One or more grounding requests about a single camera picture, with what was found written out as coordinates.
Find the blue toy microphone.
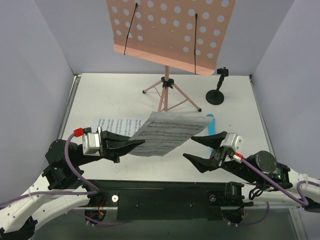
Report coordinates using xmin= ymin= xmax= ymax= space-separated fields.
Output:
xmin=206 ymin=114 xmax=216 ymax=136

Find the sheet music page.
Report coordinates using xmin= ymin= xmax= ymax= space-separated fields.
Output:
xmin=129 ymin=111 xmax=212 ymax=157
xmin=92 ymin=117 xmax=146 ymax=137

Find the pink perforated music stand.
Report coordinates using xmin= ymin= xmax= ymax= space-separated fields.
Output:
xmin=106 ymin=0 xmax=236 ymax=112

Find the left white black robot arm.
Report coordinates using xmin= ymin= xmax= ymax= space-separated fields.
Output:
xmin=0 ymin=127 xmax=145 ymax=240

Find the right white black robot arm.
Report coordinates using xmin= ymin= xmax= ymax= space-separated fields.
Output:
xmin=183 ymin=131 xmax=320 ymax=213

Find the black microphone stand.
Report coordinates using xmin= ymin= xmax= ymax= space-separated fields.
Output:
xmin=205 ymin=67 xmax=229 ymax=106

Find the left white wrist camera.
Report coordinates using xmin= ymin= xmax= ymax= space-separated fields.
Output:
xmin=82 ymin=127 xmax=100 ymax=156

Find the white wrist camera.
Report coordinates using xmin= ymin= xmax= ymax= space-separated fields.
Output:
xmin=221 ymin=133 xmax=244 ymax=155
xmin=82 ymin=127 xmax=100 ymax=156

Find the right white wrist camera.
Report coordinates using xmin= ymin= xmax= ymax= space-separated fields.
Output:
xmin=221 ymin=133 xmax=244 ymax=155

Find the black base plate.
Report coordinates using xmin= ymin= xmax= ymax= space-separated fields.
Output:
xmin=86 ymin=180 xmax=253 ymax=221

